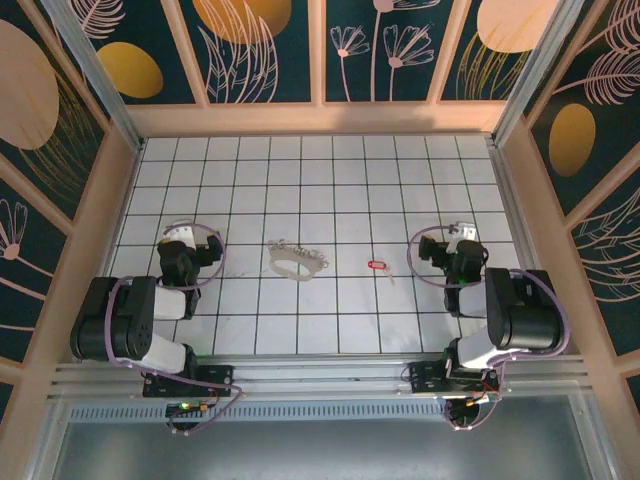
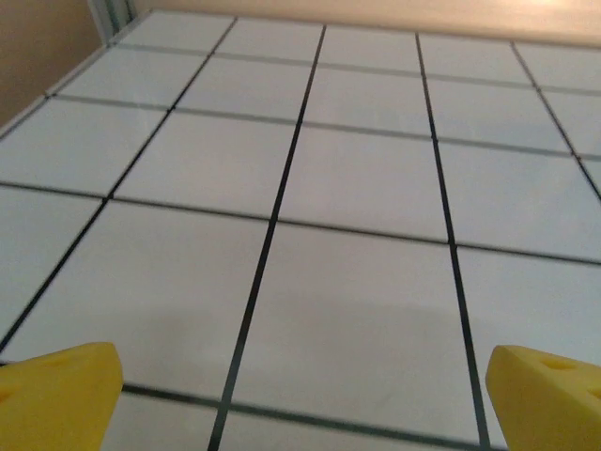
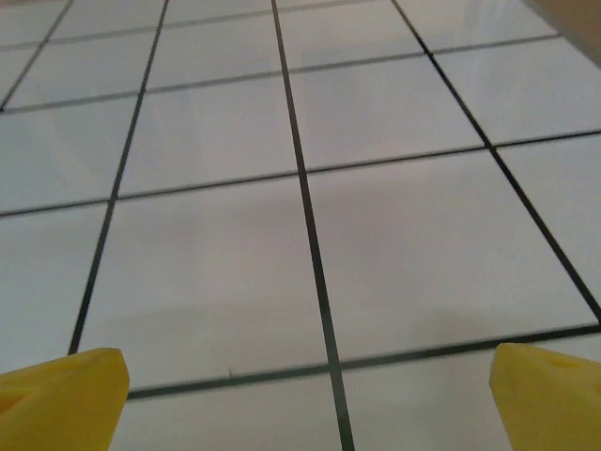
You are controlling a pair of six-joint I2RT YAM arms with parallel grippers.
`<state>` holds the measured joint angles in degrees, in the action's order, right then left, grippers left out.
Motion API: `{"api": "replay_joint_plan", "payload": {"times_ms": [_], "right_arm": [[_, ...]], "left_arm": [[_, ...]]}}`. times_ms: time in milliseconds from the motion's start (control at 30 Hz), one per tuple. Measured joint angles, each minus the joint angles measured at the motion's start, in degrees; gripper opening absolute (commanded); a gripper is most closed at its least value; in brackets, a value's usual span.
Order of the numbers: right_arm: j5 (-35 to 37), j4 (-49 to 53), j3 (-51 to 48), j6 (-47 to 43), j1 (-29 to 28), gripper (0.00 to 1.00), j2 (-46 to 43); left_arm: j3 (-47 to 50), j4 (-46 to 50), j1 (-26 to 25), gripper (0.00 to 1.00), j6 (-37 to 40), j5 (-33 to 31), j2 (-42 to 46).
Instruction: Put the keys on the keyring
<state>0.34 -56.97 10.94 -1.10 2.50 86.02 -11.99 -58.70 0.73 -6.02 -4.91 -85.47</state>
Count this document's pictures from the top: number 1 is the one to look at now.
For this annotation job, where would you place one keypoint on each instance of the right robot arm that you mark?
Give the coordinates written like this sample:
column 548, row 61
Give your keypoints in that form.
column 525, row 320

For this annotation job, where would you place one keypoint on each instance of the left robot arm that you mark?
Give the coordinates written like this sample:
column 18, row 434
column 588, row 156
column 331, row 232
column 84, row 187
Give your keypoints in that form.
column 125, row 320

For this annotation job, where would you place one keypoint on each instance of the slotted metal vent strip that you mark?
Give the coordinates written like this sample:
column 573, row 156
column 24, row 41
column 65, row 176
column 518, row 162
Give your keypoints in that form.
column 320, row 412

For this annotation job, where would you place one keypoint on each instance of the grey metal sheet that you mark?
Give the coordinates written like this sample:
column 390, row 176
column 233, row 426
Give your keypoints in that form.
column 320, row 450

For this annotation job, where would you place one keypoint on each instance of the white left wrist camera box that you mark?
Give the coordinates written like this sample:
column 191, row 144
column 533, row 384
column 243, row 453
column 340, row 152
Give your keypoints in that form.
column 182, row 235

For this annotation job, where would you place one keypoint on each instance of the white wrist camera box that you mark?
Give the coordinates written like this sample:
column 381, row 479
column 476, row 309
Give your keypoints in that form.
column 465, row 232
column 182, row 235

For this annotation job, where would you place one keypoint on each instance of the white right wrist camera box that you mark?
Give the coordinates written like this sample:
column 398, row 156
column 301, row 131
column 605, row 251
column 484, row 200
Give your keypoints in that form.
column 465, row 232

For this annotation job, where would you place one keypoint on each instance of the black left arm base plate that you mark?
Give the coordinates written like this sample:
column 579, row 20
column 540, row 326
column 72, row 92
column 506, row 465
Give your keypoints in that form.
column 215, row 377

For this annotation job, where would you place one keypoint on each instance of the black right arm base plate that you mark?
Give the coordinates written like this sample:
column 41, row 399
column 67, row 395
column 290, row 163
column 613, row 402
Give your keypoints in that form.
column 425, row 380

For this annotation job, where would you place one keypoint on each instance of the aluminium front rail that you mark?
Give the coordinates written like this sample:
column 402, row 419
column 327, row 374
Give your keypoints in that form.
column 320, row 375

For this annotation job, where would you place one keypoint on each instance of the aluminium corner post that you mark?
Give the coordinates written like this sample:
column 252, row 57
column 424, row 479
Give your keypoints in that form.
column 537, row 70
column 90, row 75

